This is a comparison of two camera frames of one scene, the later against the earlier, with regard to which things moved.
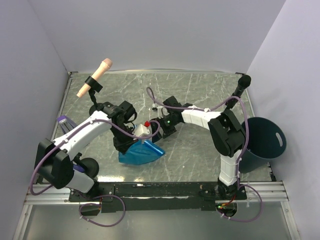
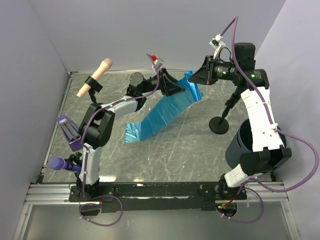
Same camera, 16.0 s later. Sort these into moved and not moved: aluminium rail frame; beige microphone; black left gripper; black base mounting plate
Moved: black left gripper
Not moved: black base mounting plate; beige microphone; aluminium rail frame
